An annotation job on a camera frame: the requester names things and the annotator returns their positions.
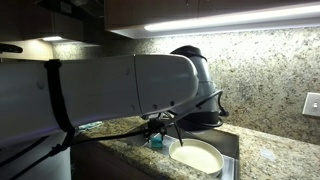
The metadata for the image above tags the teal cloth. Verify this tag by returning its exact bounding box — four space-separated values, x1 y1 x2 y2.
77 121 103 132

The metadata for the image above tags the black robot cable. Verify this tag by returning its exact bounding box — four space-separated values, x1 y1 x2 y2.
0 89 230 180

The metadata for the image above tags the teal sponge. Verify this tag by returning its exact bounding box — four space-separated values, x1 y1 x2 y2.
151 135 163 149

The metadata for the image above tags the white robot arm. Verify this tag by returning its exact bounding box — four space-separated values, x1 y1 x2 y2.
0 46 228 180

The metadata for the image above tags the cream pan with wooden handle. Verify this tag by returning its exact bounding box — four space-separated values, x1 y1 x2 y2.
169 139 224 177

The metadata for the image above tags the stainless steel sink basin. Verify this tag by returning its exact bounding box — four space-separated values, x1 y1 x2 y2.
130 126 240 180

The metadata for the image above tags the white light switch plate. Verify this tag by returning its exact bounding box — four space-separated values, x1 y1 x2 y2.
302 92 320 117

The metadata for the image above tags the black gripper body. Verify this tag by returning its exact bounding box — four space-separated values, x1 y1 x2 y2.
144 118 167 140

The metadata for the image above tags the under-cabinet light strip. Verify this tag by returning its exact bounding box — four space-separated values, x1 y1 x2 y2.
113 1 320 39

